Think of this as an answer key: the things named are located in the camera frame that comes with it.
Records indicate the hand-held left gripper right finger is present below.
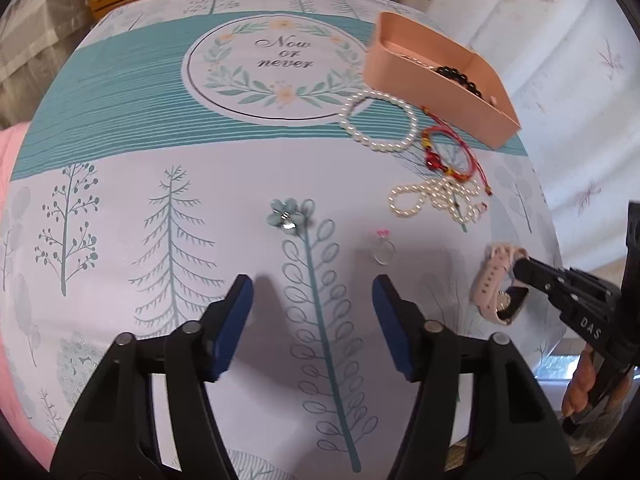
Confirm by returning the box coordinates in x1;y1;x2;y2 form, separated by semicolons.
371;274;583;480

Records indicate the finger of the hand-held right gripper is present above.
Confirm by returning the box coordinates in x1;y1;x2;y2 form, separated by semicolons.
513;258;572;302

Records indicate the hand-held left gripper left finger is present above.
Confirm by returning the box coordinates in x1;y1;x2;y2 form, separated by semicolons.
48;274;254;480

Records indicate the pink wrist watch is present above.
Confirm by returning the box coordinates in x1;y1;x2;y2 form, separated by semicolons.
470;243;531;327

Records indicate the pink cardboard box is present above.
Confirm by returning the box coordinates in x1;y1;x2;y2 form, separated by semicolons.
361;11;522;151

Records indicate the person's right hand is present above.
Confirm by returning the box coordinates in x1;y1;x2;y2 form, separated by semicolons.
561;347;636;418

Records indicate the pale blue flower hair clip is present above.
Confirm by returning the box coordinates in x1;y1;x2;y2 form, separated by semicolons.
267;199;306;232

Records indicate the tree print tablecloth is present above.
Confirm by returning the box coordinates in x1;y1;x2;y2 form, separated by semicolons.
0;0;566;480

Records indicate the pink blanket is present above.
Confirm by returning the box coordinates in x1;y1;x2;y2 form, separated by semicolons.
0;124;56;461

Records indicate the beige patterned cloth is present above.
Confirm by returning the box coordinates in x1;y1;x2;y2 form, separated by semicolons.
0;0;98;128

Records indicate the silver ring with pink stone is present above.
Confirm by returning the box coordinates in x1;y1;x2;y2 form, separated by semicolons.
371;229;397;266

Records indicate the white pearl necklace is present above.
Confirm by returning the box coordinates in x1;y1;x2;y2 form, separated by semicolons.
388;177;488;226

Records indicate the red string bracelet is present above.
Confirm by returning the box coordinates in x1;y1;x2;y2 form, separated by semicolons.
420;106;494;196

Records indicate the white pearl bracelet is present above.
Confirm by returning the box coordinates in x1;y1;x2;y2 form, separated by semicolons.
339;91;418;154

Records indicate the black bead bracelet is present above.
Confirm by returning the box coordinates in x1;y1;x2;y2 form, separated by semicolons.
434;64;485;100

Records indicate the thin metal chain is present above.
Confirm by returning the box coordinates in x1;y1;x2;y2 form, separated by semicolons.
395;52;441;69

